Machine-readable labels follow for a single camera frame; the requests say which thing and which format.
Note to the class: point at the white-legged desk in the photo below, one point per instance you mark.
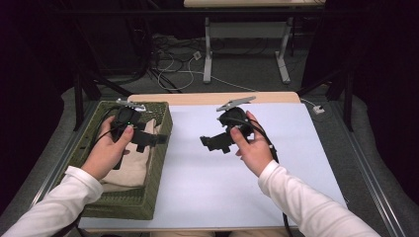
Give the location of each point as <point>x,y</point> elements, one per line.
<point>207,49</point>

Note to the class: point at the black metal crossbar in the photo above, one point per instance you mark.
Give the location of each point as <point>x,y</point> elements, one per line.
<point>131,11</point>

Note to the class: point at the beige sweater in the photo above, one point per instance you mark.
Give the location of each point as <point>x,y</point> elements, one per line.
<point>131,171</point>

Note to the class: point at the black metal stand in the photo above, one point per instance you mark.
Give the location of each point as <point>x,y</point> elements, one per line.
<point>348,105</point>
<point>78,105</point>

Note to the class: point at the green woven basket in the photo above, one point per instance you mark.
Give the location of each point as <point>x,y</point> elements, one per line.
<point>131,204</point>

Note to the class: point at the aluminium rail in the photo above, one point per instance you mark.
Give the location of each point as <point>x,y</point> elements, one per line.
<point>56,169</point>
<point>382,204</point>

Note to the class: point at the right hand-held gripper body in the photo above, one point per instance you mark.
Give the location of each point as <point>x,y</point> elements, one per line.
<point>235,120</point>

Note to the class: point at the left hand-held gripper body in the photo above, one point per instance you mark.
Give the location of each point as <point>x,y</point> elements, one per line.
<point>126,118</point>

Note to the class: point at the small white power adapter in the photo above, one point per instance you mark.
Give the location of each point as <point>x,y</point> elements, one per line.
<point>197,55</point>

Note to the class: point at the white table mat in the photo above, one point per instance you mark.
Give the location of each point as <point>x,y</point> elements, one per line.
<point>197,184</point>

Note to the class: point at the person's left hand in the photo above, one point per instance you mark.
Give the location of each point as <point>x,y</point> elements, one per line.
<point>105,154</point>

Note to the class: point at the dark curtain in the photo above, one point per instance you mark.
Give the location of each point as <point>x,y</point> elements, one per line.
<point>385,65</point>
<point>29,65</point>

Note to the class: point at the person's right hand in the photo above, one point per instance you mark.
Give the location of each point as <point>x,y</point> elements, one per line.
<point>257,154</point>

